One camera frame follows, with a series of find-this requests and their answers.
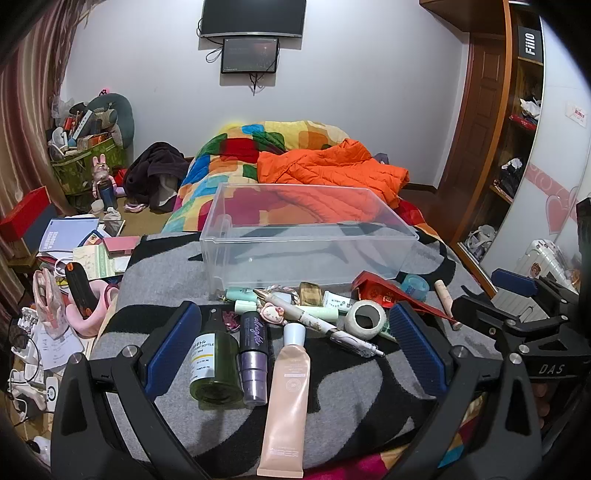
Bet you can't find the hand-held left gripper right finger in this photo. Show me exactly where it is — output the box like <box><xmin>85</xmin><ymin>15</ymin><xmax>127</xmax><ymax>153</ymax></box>
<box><xmin>389</xmin><ymin>301</ymin><xmax>544</xmax><ymax>480</ymax></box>

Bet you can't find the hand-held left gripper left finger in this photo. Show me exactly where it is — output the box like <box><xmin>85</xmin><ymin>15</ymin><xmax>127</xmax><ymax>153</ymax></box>
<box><xmin>50</xmin><ymin>301</ymin><xmax>204</xmax><ymax>480</ymax></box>

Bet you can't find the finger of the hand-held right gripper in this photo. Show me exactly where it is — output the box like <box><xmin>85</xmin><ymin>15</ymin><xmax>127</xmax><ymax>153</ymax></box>
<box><xmin>490</xmin><ymin>268</ymin><xmax>578</xmax><ymax>305</ymax></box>
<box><xmin>451</xmin><ymin>294</ymin><xmax>532</xmax><ymax>344</ymax></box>

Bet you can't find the beige stick tube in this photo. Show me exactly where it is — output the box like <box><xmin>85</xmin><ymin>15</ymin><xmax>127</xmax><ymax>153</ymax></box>
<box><xmin>434</xmin><ymin>280</ymin><xmax>464</xmax><ymax>331</ymax></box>

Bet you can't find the green bottle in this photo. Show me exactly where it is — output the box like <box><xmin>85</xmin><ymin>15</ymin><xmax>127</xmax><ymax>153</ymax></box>
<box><xmin>189</xmin><ymin>306</ymin><xmax>246</xmax><ymax>411</ymax></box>

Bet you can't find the white tape roll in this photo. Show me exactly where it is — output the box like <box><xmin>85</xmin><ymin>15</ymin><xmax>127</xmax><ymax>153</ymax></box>
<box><xmin>345</xmin><ymin>299</ymin><xmax>388</xmax><ymax>337</ymax></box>

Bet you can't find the red paper packet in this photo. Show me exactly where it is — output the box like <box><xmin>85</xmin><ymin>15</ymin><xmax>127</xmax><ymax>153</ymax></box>
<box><xmin>352</xmin><ymin>271</ymin><xmax>456</xmax><ymax>324</ymax></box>

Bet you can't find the black purple cosmetic tube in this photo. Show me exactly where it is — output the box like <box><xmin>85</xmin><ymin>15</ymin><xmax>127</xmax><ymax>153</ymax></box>
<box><xmin>238</xmin><ymin>310</ymin><xmax>271</xmax><ymax>407</ymax></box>

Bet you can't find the pink cream tube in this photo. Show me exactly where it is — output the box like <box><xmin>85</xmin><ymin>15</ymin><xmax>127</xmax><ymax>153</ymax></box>
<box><xmin>256</xmin><ymin>322</ymin><xmax>310</xmax><ymax>479</ymax></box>

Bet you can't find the clear plastic storage box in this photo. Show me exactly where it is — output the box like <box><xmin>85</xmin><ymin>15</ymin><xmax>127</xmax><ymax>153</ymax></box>
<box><xmin>199</xmin><ymin>183</ymin><xmax>420</xmax><ymax>297</ymax></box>

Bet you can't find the person's right hand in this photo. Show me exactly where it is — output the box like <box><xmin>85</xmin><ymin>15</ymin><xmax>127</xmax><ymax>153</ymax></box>
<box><xmin>531</xmin><ymin>383</ymin><xmax>551</xmax><ymax>418</ymax></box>

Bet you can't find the white suitcase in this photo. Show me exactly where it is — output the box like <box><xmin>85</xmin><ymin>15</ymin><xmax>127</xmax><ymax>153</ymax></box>
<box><xmin>514</xmin><ymin>239</ymin><xmax>579</xmax><ymax>297</ymax></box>

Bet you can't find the grey black blanket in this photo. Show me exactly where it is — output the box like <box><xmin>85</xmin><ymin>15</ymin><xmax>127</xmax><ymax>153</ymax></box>
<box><xmin>87</xmin><ymin>220</ymin><xmax>505</xmax><ymax>472</ymax></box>

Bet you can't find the white labelled tube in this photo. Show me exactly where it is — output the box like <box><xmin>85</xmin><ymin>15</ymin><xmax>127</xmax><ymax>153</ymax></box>
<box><xmin>322</xmin><ymin>291</ymin><xmax>356</xmax><ymax>315</ymax></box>

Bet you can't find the white cartoon pen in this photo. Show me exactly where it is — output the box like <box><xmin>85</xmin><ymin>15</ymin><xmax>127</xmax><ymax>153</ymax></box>
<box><xmin>253</xmin><ymin>288</ymin><xmax>385</xmax><ymax>358</ymax></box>

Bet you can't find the pale green tube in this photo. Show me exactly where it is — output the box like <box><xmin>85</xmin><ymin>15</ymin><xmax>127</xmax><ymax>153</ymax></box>
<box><xmin>294</xmin><ymin>304</ymin><xmax>348</xmax><ymax>325</ymax></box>

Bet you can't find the pink flat box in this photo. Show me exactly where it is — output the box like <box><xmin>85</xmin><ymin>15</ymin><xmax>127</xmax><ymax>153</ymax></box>
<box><xmin>102</xmin><ymin>236</ymin><xmax>141</xmax><ymax>257</ymax></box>

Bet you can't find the pink transparent bag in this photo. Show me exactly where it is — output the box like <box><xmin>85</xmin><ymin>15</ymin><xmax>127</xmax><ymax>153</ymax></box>
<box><xmin>31</xmin><ymin>268</ymin><xmax>68</xmax><ymax>325</ymax></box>

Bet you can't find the blue booklet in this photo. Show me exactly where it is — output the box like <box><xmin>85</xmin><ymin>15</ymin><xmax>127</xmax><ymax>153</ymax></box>
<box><xmin>38</xmin><ymin>218</ymin><xmax>101</xmax><ymax>256</ymax></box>

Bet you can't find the wooden shelf unit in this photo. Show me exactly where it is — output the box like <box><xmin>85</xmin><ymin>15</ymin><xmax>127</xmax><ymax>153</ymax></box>
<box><xmin>488</xmin><ymin>0</ymin><xmax>546</xmax><ymax>206</ymax></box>

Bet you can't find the dark blue thermos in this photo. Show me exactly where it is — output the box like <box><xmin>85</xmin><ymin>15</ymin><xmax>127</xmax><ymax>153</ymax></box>
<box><xmin>99</xmin><ymin>180</ymin><xmax>119</xmax><ymax>209</ymax></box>

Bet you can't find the dark clothes pile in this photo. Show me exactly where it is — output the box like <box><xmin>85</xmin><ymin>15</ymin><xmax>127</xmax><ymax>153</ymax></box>
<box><xmin>123</xmin><ymin>141</ymin><xmax>191</xmax><ymax>214</ymax></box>

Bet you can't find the colourful patchwork blanket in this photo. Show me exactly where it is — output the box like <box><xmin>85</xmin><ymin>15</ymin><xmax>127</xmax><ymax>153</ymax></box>
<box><xmin>161</xmin><ymin>120</ymin><xmax>455</xmax><ymax>250</ymax></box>

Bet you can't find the pink rabbit toy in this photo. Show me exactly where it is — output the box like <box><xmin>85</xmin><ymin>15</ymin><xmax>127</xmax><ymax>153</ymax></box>
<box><xmin>91</xmin><ymin>155</ymin><xmax>116</xmax><ymax>186</ymax></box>

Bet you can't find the orange down jacket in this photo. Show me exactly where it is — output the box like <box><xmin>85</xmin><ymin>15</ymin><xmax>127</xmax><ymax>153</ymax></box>
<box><xmin>256</xmin><ymin>138</ymin><xmax>411</xmax><ymax>223</ymax></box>

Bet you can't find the red box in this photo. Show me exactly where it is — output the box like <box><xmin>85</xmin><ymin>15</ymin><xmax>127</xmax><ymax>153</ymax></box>
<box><xmin>0</xmin><ymin>185</ymin><xmax>51</xmax><ymax>241</ymax></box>

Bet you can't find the green patterned bag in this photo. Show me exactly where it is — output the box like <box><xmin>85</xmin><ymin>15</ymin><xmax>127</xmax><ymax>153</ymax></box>
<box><xmin>50</xmin><ymin>133</ymin><xmax>129</xmax><ymax>195</ymax></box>

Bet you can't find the grey neck pillow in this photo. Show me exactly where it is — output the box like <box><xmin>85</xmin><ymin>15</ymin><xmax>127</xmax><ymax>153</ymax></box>
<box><xmin>87</xmin><ymin>93</ymin><xmax>136</xmax><ymax>149</ymax></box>

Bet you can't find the striped curtain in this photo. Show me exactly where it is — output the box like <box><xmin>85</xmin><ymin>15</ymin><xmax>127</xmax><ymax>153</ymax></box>
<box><xmin>0</xmin><ymin>14</ymin><xmax>95</xmax><ymax>324</ymax></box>

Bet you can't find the small wall monitor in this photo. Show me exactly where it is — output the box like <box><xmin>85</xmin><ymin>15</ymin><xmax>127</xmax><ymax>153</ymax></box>
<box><xmin>220</xmin><ymin>37</ymin><xmax>281</xmax><ymax>75</ymax></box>

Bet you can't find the black wall television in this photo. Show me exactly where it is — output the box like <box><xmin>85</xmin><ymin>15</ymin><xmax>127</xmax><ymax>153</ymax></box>
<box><xmin>199</xmin><ymin>0</ymin><xmax>308</xmax><ymax>39</ymax></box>

